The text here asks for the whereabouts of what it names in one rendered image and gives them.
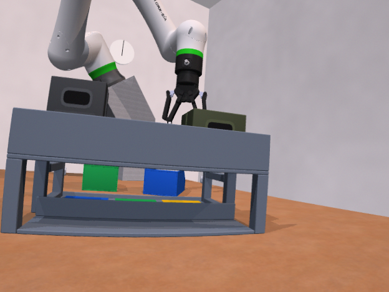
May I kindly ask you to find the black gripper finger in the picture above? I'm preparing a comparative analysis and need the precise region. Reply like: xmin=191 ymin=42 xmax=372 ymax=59
xmin=162 ymin=90 xmax=184 ymax=124
xmin=188 ymin=90 xmax=207 ymax=110

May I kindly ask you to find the green bin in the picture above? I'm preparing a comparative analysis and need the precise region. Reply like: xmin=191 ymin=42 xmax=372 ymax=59
xmin=82 ymin=164 xmax=119 ymax=192

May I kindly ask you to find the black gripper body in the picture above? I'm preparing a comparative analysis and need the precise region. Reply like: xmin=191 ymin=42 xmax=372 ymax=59
xmin=174 ymin=72 xmax=199 ymax=103

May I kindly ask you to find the blue bin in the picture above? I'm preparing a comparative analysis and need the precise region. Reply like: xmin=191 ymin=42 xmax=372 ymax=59
xmin=143 ymin=168 xmax=185 ymax=197

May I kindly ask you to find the grey metal shelf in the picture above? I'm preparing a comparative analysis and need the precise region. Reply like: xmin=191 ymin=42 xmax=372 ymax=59
xmin=1 ymin=107 xmax=271 ymax=237

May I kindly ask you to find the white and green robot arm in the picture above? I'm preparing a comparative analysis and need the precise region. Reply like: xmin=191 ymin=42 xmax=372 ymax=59
xmin=47 ymin=0 xmax=207 ymax=87

